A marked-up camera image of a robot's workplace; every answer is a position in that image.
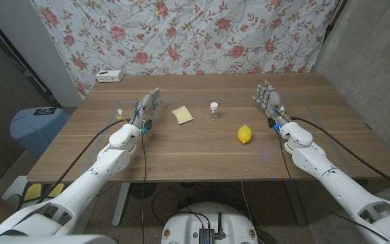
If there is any yellow lemon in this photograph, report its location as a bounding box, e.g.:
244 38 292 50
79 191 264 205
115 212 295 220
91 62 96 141
237 125 253 144

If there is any blue bin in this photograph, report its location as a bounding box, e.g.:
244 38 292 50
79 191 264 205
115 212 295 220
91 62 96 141
9 106 70 159

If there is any looped black floor cable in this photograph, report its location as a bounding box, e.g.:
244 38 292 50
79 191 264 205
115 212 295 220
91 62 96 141
151 188 213 231

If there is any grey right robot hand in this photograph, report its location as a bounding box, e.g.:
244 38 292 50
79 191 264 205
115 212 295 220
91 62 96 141
251 79 289 127

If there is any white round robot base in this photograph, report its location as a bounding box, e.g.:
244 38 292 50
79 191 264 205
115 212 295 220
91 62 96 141
160 202 259 244

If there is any black device on bin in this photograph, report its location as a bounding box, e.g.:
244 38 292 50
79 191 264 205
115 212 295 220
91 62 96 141
32 106 58 117

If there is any yellow and white floor object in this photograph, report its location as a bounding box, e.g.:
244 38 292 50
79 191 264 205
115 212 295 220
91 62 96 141
1 175 66 204

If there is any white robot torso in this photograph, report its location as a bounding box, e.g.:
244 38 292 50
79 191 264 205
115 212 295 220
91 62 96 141
0 233 118 244

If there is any straight black floor cable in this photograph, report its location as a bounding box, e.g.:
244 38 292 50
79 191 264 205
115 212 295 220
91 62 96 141
240 181 262 238

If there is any black round floor fan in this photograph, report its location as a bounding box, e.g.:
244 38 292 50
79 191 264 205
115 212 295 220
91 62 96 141
129 182 158 200

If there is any white power strip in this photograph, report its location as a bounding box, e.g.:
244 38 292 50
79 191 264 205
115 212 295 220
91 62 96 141
95 69 125 83

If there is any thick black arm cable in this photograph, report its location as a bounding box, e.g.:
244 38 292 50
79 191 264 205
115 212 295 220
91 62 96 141
289 116 390 194
18 117 130 207

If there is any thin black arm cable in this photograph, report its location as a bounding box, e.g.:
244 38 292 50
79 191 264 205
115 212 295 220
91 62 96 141
140 134 148 244
276 131 390 242

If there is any black electronics box with antenna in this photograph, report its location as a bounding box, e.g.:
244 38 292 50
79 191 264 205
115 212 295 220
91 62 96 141
198 212 226 244

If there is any white table leg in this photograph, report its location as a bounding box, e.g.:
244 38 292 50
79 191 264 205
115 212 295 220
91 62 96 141
112 182 131 227

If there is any yellow sponge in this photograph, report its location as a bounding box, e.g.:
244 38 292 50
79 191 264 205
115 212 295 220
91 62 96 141
171 105 195 125

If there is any floral backdrop cloth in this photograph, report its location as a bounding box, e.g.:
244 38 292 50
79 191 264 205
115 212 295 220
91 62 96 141
32 0 338 98

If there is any black stand pole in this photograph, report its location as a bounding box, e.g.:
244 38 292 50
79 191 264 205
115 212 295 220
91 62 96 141
322 0 349 43
0 12 62 108

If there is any grey table leg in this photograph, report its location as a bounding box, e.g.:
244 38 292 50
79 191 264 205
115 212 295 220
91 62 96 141
282 181 307 226

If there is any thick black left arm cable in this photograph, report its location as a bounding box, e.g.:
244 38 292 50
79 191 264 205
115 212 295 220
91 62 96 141
18 117 130 207

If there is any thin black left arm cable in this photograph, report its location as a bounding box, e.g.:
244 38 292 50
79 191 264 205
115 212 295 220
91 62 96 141
140 134 148 244

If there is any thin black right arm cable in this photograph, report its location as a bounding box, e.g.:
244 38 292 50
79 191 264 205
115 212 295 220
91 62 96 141
276 131 390 242

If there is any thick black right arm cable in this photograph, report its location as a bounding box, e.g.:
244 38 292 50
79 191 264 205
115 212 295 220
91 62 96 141
289 116 390 194

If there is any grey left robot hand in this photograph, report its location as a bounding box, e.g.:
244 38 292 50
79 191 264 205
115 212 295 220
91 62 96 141
129 87 164 131

